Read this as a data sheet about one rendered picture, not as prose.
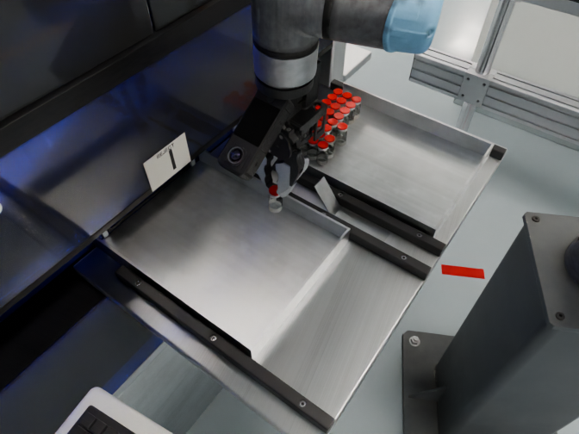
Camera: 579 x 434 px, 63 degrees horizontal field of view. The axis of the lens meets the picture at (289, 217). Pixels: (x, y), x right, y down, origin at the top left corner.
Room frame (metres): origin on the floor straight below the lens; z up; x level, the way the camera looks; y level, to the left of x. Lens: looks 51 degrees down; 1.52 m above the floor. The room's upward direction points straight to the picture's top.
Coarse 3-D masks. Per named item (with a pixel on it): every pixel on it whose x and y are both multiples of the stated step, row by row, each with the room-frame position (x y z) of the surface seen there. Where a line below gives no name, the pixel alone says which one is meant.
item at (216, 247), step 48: (192, 192) 0.59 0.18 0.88; (240, 192) 0.59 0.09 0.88; (96, 240) 0.45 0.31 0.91; (144, 240) 0.47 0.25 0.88; (192, 240) 0.47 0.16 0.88; (240, 240) 0.47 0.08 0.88; (288, 240) 0.47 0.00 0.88; (336, 240) 0.47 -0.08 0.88; (192, 288) 0.38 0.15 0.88; (240, 288) 0.38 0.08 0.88; (288, 288) 0.38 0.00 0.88; (240, 336) 0.30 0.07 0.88
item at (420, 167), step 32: (352, 128) 0.77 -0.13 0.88; (384, 128) 0.77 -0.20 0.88; (416, 128) 0.77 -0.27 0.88; (448, 128) 0.73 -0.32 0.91; (352, 160) 0.67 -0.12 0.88; (384, 160) 0.67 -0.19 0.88; (416, 160) 0.67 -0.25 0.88; (448, 160) 0.67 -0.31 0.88; (480, 160) 0.67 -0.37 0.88; (352, 192) 0.57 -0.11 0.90; (384, 192) 0.59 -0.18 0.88; (416, 192) 0.59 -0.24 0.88; (448, 192) 0.59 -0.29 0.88; (416, 224) 0.49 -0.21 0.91
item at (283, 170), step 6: (282, 162) 0.47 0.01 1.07; (306, 162) 0.50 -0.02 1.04; (276, 168) 0.47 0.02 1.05; (282, 168) 0.47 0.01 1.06; (288, 168) 0.46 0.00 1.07; (306, 168) 0.50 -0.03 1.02; (282, 174) 0.47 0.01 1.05; (288, 174) 0.46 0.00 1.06; (282, 180) 0.47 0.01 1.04; (288, 180) 0.46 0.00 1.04; (282, 186) 0.47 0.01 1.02; (288, 186) 0.46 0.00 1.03; (294, 186) 0.47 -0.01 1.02; (282, 192) 0.47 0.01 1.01; (288, 192) 0.47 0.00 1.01
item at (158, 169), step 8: (184, 136) 0.55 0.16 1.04; (176, 144) 0.54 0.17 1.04; (184, 144) 0.55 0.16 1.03; (160, 152) 0.51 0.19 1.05; (168, 152) 0.52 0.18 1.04; (176, 152) 0.54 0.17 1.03; (184, 152) 0.55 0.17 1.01; (152, 160) 0.50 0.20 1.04; (160, 160) 0.51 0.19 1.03; (168, 160) 0.52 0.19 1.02; (176, 160) 0.53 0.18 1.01; (184, 160) 0.55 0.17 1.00; (152, 168) 0.50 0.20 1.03; (160, 168) 0.51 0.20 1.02; (168, 168) 0.52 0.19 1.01; (176, 168) 0.53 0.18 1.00; (152, 176) 0.49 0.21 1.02; (160, 176) 0.50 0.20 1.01; (168, 176) 0.52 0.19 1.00; (152, 184) 0.49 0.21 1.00; (160, 184) 0.50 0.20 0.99
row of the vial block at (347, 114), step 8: (352, 96) 0.81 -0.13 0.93; (352, 104) 0.79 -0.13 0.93; (360, 104) 0.80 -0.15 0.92; (344, 112) 0.76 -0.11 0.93; (352, 112) 0.78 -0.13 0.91; (328, 120) 0.74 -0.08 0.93; (336, 120) 0.74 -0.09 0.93; (344, 120) 0.76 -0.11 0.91; (352, 120) 0.78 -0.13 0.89; (328, 128) 0.71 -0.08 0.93; (336, 128) 0.73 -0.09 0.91; (312, 136) 0.69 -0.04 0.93; (312, 144) 0.67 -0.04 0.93; (312, 152) 0.67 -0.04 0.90; (312, 160) 0.67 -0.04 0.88
